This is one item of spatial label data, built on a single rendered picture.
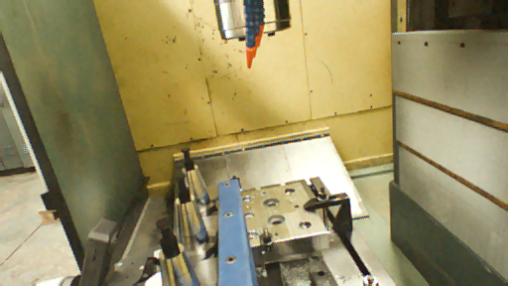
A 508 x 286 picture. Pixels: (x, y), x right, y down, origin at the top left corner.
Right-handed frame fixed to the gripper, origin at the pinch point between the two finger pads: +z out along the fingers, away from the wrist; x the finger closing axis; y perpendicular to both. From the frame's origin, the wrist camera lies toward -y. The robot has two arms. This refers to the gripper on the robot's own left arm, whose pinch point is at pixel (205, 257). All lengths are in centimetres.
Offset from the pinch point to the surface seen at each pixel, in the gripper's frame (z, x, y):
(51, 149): -48, -59, -8
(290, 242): 15.0, -29.1, 22.1
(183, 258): 0.4, 11.8, -9.0
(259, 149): 18, -134, 34
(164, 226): -0.4, 11.9, -13.0
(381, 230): 58, -74, 60
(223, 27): 10.3, -30.4, -30.8
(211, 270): 1.5, 5.6, -2.0
